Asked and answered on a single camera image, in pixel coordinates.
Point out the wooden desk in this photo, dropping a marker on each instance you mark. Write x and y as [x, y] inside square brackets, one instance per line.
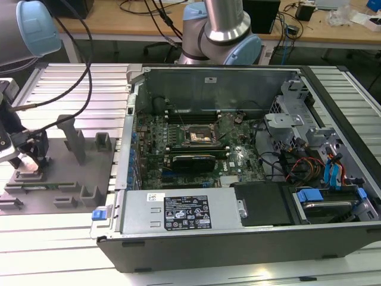
[327, 32]
[119, 24]

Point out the small black box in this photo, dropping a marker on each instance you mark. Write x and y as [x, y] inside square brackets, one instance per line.
[305, 12]

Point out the blue box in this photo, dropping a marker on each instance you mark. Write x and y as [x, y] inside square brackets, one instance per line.
[374, 6]

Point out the black graphics card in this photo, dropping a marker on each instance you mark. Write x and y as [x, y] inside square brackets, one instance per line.
[193, 163]

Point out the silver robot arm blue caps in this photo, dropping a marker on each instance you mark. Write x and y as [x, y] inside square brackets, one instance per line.
[226, 18]

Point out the blue expansion slot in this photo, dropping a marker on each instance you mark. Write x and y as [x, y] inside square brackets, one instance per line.
[166, 172]

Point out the black power adapter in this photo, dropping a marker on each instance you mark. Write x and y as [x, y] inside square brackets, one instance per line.
[292, 29]

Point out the large black box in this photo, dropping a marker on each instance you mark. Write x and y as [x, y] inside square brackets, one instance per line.
[77, 7]

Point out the clear plastic bag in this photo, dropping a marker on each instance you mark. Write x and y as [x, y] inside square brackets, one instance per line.
[337, 16]

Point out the grey parts rack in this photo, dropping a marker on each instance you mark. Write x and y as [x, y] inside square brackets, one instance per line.
[95, 167]

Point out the black RAM slot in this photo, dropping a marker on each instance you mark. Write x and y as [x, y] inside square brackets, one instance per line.
[196, 146]
[193, 117]
[221, 152]
[193, 114]
[221, 156]
[193, 120]
[196, 150]
[193, 111]

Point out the black plastic shroud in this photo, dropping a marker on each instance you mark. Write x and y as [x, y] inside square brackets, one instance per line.
[262, 204]

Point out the silver chipset heatsink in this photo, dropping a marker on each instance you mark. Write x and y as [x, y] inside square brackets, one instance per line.
[228, 180]

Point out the CPU socket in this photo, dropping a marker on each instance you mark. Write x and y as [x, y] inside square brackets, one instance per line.
[198, 135]

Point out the white wrist camera black mount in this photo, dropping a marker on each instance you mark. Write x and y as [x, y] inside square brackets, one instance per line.
[7, 152]

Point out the grey flat box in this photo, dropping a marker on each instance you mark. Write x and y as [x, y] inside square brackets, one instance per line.
[332, 3]

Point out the green RAM stick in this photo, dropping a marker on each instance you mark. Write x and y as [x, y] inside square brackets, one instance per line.
[47, 185]

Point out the blue case latch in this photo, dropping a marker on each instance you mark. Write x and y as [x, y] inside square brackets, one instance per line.
[99, 215]

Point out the silver CPU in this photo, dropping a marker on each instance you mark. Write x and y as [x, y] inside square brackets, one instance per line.
[28, 167]

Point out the grey power supply with label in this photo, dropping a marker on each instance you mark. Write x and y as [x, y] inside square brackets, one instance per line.
[140, 214]

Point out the white box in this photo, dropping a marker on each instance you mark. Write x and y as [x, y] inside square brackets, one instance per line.
[358, 18]

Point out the grey metal disk bay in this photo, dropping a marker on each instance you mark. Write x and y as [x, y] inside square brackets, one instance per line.
[282, 120]

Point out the thin metal locking lever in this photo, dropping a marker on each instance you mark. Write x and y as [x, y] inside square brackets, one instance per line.
[181, 118]

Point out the green motherboard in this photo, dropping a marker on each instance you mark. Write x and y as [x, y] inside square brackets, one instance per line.
[244, 167]

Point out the open black grey PC case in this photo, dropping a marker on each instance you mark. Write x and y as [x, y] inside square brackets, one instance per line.
[208, 253]

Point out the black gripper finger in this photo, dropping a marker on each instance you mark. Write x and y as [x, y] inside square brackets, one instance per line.
[41, 146]
[14, 164]

